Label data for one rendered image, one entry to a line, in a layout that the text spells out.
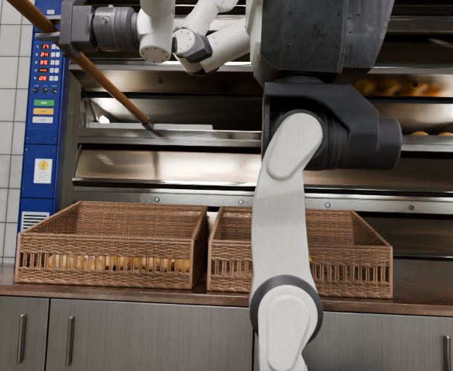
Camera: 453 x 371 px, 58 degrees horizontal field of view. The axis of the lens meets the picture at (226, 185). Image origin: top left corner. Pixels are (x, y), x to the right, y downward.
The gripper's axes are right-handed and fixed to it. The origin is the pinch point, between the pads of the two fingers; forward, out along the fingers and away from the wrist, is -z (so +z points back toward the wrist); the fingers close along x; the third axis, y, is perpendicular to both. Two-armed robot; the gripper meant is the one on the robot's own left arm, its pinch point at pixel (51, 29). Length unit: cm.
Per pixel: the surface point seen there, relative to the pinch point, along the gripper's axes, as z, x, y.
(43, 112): -48, -4, 89
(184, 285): 25, 60, 43
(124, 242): 6, 48, 42
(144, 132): -3, 3, 92
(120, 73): -11, -19, 80
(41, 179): -46, 25, 89
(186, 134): 16, 4, 92
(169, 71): 10, -19, 77
